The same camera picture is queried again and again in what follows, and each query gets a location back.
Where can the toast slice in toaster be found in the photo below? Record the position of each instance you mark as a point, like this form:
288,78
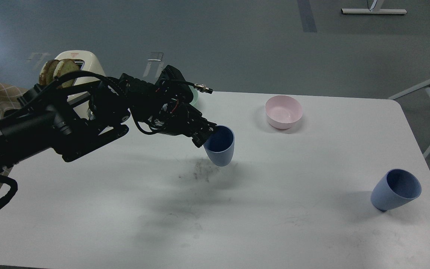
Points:
55,69

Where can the green bowl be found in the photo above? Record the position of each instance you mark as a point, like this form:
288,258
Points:
195,98

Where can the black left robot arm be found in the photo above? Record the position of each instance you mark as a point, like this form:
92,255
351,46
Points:
81,111

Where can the blue cup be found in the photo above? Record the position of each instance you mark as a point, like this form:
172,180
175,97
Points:
397,188
220,146

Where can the white table foot bar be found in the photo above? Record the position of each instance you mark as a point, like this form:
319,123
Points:
374,8

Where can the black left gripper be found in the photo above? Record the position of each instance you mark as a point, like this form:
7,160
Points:
165,107

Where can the pink bowl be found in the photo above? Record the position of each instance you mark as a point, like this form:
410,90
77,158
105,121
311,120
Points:
283,112

